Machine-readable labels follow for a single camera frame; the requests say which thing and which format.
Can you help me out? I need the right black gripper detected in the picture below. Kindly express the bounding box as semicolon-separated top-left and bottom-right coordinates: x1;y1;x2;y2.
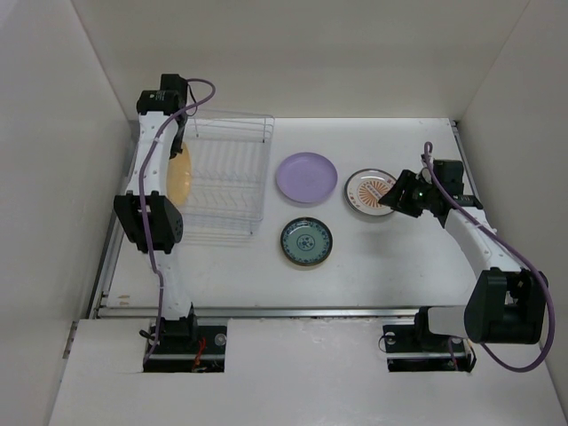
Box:
377;169;438;217

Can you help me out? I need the white plate orange sunburst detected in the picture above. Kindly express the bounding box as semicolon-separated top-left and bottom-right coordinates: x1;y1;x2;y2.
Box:
343;168;396;221

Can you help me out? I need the yellow plastic plate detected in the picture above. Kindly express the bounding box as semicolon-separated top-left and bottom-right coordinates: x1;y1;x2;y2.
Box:
167;142;193;207

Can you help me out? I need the purple plastic plate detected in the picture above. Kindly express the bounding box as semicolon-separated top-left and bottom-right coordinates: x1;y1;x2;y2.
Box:
275;152;338;204

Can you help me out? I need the teal blue floral plate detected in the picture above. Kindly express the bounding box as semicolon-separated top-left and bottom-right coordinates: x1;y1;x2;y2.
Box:
280;217;334;267

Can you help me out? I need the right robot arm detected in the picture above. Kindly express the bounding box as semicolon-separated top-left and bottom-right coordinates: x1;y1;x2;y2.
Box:
380;161;546;350

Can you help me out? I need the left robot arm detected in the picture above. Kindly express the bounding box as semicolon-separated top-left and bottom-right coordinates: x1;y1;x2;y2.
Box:
114;74;199;358

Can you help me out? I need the white wire dish rack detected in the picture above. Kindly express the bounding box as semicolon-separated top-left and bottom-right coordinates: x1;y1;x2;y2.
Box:
179;109;275;244

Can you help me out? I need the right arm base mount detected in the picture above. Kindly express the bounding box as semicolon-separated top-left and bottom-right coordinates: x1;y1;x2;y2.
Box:
378;324;477;374

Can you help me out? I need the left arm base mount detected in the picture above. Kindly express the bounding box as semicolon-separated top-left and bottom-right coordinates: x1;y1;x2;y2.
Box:
142;320;227;374

